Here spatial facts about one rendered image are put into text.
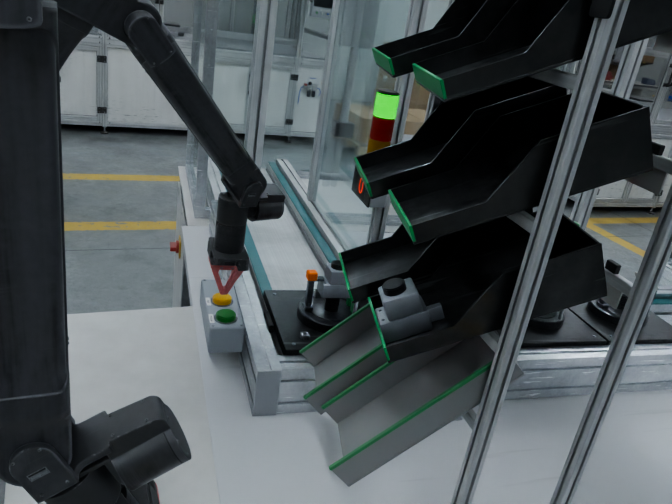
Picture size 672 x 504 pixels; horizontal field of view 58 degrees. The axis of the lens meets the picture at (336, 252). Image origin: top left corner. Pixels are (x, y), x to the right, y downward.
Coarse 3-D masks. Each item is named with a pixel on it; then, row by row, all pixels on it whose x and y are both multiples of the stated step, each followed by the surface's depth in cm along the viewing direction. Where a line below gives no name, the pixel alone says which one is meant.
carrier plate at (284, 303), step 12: (264, 300) 134; (276, 300) 131; (288, 300) 132; (276, 312) 126; (288, 312) 127; (276, 324) 122; (288, 324) 122; (300, 324) 123; (288, 336) 118; (312, 336) 120; (288, 348) 114; (300, 348) 115
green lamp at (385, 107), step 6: (378, 96) 130; (384, 96) 129; (390, 96) 129; (396, 96) 129; (378, 102) 130; (384, 102) 129; (390, 102) 129; (396, 102) 130; (378, 108) 130; (384, 108) 130; (390, 108) 130; (396, 108) 131; (378, 114) 131; (384, 114) 130; (390, 114) 130
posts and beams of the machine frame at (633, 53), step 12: (624, 48) 193; (636, 48) 190; (624, 60) 193; (636, 60) 192; (624, 72) 193; (636, 72) 193; (624, 84) 194; (624, 96) 196; (588, 192) 208; (576, 204) 213; (588, 204) 211; (576, 216) 213; (588, 216) 212
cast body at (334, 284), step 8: (328, 264) 124; (336, 264) 122; (328, 272) 123; (336, 272) 121; (328, 280) 123; (336, 280) 122; (344, 280) 123; (320, 288) 124; (328, 288) 122; (336, 288) 123; (344, 288) 123; (328, 296) 123; (336, 296) 124; (344, 296) 124
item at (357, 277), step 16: (480, 224) 85; (384, 240) 98; (400, 240) 99; (432, 240) 98; (448, 240) 85; (352, 256) 99; (368, 256) 99; (384, 256) 98; (400, 256) 96; (416, 256) 94; (432, 256) 86; (352, 272) 96; (368, 272) 94; (384, 272) 93; (400, 272) 87; (416, 272) 87; (432, 272) 87; (352, 288) 87; (368, 288) 87
